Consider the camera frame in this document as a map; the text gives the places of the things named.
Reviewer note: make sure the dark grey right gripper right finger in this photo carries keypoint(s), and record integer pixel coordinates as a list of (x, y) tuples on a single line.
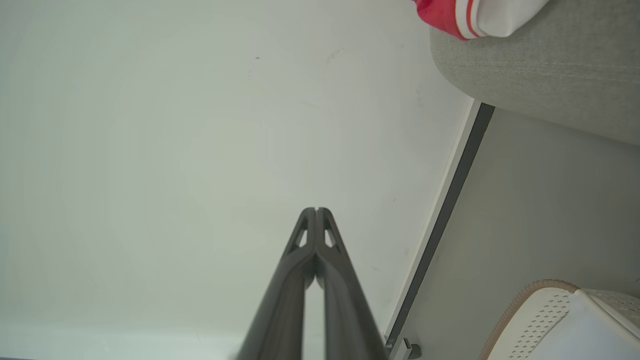
[(347, 310)]

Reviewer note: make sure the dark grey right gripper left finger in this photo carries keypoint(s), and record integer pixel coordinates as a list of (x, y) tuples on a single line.
[(280, 310)]

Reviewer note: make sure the red basketball jersey with number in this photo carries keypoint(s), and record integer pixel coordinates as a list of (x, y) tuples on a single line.
[(442, 12)]

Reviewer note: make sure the white garment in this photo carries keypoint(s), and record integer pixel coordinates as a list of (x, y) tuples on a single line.
[(510, 15)]

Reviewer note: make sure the white laundry basket brown rim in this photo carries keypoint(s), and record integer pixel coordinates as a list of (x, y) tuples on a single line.
[(565, 330)]

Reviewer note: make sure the grey fabric sofa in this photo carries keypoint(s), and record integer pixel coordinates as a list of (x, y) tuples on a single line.
[(550, 75)]

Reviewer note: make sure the white black wall baseboard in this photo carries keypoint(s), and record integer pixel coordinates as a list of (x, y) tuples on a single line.
[(450, 200)]

